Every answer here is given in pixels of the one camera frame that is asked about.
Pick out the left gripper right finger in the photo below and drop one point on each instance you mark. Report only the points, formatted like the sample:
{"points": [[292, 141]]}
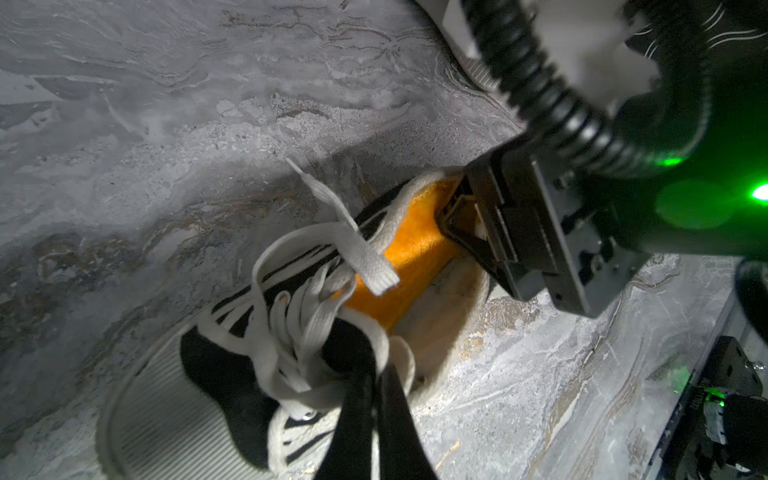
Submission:
{"points": [[401, 455]]}

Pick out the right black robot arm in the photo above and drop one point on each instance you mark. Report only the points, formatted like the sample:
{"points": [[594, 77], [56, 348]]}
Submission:
{"points": [[714, 203]]}

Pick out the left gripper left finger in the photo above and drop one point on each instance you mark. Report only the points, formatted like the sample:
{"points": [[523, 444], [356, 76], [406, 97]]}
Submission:
{"points": [[349, 455]]}

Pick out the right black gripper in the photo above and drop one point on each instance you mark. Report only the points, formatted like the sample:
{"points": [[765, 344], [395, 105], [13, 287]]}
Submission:
{"points": [[526, 218]]}

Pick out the black white sneaker with laces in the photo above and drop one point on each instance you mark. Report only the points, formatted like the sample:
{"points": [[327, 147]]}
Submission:
{"points": [[251, 385]]}

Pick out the orange insole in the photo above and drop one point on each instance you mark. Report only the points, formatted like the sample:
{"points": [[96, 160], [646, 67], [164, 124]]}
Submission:
{"points": [[418, 252]]}

